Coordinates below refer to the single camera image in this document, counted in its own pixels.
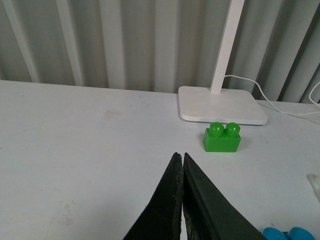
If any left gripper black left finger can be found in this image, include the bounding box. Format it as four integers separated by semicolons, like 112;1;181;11
124;152;184;240

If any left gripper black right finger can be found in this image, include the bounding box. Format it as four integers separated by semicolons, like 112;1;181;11
183;153;265;240

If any green toy block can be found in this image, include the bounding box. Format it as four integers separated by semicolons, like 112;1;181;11
202;122;241;153

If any blue toy block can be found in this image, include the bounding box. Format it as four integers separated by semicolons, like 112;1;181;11
262;227;315;240

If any white lamp cable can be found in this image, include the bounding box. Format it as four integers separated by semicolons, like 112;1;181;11
223;74;320;118

